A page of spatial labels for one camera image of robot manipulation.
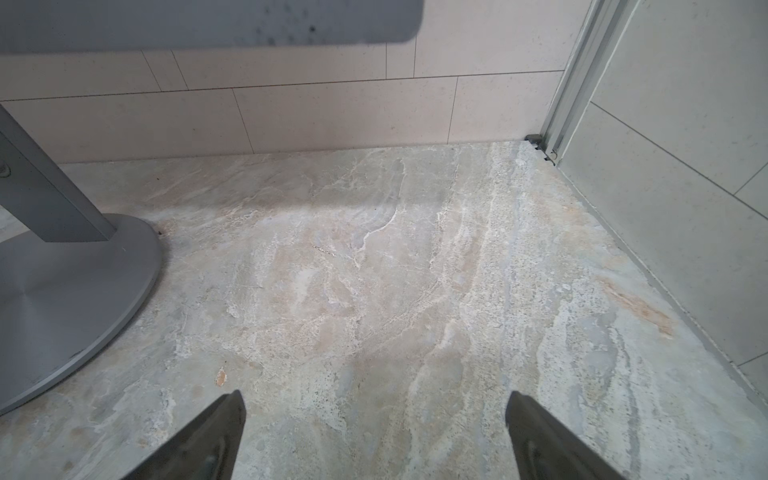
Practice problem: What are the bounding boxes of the grey round monitor stand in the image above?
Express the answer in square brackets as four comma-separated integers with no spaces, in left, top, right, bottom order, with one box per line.
[1,110,162,414]

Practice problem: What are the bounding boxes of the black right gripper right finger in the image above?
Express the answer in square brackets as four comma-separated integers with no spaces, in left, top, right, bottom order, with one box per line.
[505,391,623,480]

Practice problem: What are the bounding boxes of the black computer monitor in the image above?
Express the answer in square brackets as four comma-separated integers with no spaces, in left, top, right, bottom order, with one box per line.
[1,0,424,54]

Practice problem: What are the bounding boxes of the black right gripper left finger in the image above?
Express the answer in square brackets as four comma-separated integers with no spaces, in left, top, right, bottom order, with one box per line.
[125,390,246,479]

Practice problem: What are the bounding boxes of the aluminium right corner post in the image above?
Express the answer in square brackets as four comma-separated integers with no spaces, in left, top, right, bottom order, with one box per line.
[525,0,638,165]

